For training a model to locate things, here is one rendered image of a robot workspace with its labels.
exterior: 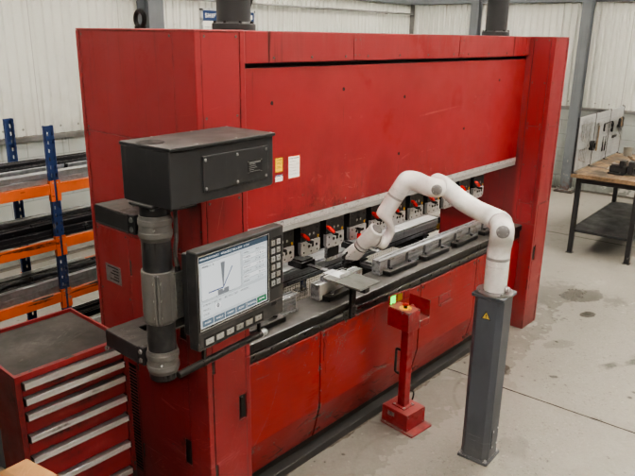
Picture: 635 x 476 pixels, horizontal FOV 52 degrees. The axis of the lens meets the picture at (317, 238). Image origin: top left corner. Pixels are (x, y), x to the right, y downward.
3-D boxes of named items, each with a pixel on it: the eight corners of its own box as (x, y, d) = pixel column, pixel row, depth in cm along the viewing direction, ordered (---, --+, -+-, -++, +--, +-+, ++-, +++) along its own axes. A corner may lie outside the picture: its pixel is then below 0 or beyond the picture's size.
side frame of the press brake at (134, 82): (214, 545, 306) (194, 28, 238) (113, 467, 360) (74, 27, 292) (253, 518, 324) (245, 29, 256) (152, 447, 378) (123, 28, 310)
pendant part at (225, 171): (180, 397, 223) (166, 148, 198) (133, 374, 237) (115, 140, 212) (276, 344, 262) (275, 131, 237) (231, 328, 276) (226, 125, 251)
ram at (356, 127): (217, 251, 298) (212, 69, 274) (206, 246, 303) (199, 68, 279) (515, 164, 512) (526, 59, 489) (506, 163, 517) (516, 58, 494)
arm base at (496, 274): (519, 291, 349) (523, 258, 343) (504, 301, 334) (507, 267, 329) (485, 282, 360) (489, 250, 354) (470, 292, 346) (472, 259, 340)
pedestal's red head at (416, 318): (407, 333, 375) (409, 304, 370) (386, 324, 386) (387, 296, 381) (429, 323, 389) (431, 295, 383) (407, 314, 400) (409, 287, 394)
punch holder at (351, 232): (349, 241, 370) (350, 212, 365) (337, 238, 376) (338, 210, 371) (366, 235, 381) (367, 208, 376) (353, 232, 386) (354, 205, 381)
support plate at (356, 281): (360, 291, 347) (360, 289, 347) (322, 279, 364) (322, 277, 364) (380, 282, 360) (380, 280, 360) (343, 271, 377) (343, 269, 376)
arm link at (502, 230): (508, 255, 346) (513, 212, 339) (511, 267, 329) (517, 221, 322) (485, 254, 348) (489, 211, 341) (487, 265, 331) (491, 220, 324)
